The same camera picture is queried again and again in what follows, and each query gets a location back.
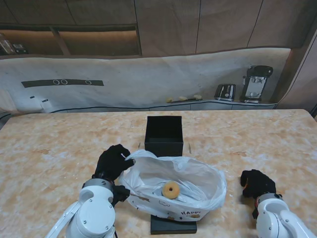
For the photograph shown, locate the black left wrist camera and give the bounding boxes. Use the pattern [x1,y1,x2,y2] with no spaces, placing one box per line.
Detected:
[112,185,131,206]

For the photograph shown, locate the yellow fruit pieces on board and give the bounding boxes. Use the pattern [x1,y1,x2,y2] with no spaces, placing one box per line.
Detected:
[165,95,203,104]

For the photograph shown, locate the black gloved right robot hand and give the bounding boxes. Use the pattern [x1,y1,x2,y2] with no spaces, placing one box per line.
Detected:
[239,169,277,199]

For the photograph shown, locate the black toaster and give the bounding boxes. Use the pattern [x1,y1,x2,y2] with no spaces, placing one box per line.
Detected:
[213,83,237,102]

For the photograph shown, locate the pink frosted mini donut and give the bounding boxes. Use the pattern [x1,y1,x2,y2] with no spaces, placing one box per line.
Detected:
[161,180,181,199]

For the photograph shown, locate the dark strip with white rings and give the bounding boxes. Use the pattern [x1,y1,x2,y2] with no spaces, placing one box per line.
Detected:
[21,79,105,88]

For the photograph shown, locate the white printed plastic bag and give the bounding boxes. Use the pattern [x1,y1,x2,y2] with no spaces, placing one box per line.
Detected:
[117,149,227,219]

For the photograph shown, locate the wooden wall shelf niche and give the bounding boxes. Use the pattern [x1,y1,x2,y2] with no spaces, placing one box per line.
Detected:
[0,23,143,57]

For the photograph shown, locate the white protective cloth cover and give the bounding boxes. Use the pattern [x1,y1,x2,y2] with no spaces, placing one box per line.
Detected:
[0,47,292,115]

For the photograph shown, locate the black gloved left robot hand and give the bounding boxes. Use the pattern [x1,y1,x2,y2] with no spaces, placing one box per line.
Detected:
[92,144,136,182]

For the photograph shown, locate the black silver coffee machine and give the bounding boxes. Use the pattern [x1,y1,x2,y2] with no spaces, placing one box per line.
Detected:
[239,65,274,104]

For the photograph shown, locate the grey counter ledge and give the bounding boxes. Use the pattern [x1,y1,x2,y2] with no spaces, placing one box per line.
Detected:
[0,99,278,117]

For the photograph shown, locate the black device on shelf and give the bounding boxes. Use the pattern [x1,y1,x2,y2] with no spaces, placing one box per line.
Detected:
[11,43,28,54]

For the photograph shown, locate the black open gift box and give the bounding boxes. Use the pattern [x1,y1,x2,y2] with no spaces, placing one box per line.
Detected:
[144,115,184,157]

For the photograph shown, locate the black gift box lid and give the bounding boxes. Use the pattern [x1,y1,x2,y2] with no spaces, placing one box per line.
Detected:
[150,215,198,236]

